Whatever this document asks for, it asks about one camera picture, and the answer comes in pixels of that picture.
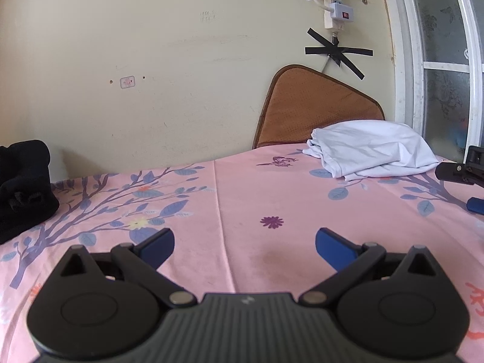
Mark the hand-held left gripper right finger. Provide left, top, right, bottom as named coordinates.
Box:
left=300, top=227, right=435, bottom=307

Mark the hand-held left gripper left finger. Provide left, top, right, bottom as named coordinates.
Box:
left=60, top=228, right=197, bottom=307

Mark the white garment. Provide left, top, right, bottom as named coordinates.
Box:
left=302, top=120, right=450, bottom=181

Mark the pink floral bed sheet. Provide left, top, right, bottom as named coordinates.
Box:
left=0, top=142, right=484, bottom=363

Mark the white framed window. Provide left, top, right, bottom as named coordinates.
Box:
left=378, top=0, right=484, bottom=161

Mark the brown perforated mat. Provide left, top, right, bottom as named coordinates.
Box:
left=253, top=64, right=386, bottom=150

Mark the black fabric bundle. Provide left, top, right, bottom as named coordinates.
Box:
left=0, top=140, right=60, bottom=245

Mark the grey power cable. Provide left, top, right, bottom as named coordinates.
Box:
left=321, top=32, right=339, bottom=73

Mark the white adapter with red switch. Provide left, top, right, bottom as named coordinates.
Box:
left=327, top=2, right=355, bottom=22

